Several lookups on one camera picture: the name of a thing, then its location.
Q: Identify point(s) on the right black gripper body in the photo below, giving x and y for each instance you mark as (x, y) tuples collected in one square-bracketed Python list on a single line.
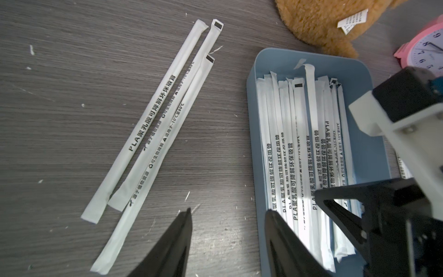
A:
[(403, 239)]

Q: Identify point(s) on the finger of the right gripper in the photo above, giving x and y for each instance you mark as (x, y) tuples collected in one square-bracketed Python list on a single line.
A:
[(357, 229)]

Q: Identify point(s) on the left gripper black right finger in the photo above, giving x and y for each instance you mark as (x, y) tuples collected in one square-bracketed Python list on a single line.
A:
[(287, 255)]

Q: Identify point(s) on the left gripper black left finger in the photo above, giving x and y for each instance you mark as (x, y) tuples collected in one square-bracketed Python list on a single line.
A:
[(169, 256)]

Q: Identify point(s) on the pile straw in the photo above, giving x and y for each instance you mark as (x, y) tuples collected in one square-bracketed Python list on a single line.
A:
[(322, 239), (98, 203)]

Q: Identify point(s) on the blue plastic storage tray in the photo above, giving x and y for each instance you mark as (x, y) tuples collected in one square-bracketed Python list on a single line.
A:
[(370, 161)]

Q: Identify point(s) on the pink alarm clock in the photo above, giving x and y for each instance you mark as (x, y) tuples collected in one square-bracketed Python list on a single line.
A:
[(425, 50)]

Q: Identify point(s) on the brown teddy bear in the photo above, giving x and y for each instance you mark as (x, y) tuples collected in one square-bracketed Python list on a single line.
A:
[(316, 22)]

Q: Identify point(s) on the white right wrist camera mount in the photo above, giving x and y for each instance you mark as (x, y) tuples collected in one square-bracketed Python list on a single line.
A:
[(407, 110)]

